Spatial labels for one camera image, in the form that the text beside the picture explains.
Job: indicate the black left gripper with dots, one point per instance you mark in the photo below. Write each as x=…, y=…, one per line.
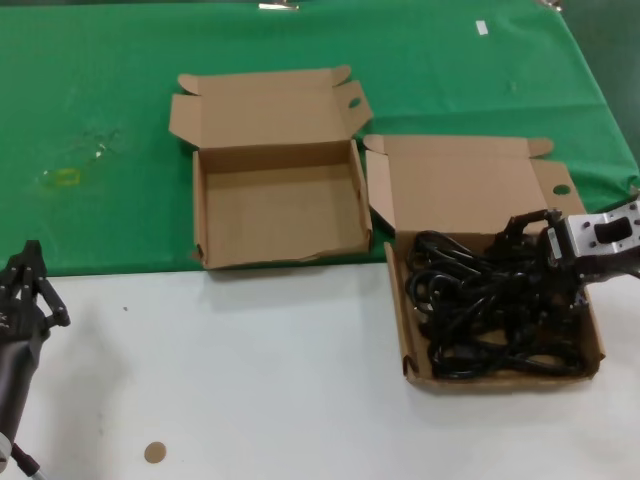
x=20, y=322

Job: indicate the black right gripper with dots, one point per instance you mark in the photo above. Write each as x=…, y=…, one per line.
x=557, y=265

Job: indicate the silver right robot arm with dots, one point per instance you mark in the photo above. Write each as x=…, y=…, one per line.
x=615, y=230

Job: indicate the cardboard box with round-holed lid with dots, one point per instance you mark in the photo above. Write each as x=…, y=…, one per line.
x=460, y=185

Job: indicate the cardboard box with slotted lid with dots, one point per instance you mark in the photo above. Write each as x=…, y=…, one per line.
x=275, y=210

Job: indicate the small white label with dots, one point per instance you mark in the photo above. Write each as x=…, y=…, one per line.
x=481, y=28

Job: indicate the small brown round sticker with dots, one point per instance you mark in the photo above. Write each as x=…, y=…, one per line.
x=155, y=452

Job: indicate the green tablecloth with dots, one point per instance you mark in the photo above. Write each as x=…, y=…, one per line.
x=100, y=75

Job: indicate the metal table clamp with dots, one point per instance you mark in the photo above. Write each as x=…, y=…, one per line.
x=550, y=4
x=277, y=6

